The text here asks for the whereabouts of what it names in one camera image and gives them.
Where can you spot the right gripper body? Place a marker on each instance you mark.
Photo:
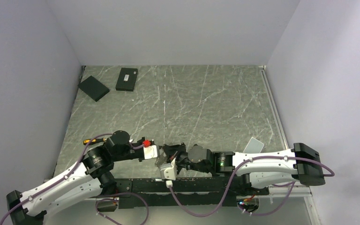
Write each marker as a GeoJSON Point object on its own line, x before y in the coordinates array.
{"type": "Point", "coordinates": [182, 161]}

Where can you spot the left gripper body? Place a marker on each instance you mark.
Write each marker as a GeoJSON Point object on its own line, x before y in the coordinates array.
{"type": "Point", "coordinates": [135, 153]}

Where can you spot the large beaded keyring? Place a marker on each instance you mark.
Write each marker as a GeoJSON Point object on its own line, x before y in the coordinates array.
{"type": "Point", "coordinates": [162, 159]}

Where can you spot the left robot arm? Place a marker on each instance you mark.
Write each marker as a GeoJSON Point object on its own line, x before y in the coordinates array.
{"type": "Point", "coordinates": [89, 176]}

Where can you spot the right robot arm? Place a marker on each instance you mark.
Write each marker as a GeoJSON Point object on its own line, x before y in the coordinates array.
{"type": "Point", "coordinates": [300, 164]}

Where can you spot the translucent plastic card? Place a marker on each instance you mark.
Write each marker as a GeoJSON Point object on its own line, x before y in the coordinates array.
{"type": "Point", "coordinates": [254, 146]}

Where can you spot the black box with label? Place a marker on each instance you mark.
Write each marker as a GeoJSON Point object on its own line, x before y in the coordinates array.
{"type": "Point", "coordinates": [127, 79]}

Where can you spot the plain black box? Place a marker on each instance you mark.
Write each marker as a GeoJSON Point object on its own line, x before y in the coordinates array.
{"type": "Point", "coordinates": [93, 88]}

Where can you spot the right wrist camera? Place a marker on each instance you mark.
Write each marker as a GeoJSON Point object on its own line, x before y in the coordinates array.
{"type": "Point", "coordinates": [168, 173]}

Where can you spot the yellow handled screwdriver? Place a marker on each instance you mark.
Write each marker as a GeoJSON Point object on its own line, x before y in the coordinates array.
{"type": "Point", "coordinates": [94, 141]}

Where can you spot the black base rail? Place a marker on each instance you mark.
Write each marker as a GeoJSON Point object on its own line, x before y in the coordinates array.
{"type": "Point", "coordinates": [190, 191]}

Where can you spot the aluminium frame rail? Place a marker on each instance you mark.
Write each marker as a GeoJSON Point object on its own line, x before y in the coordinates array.
{"type": "Point", "coordinates": [288, 205]}

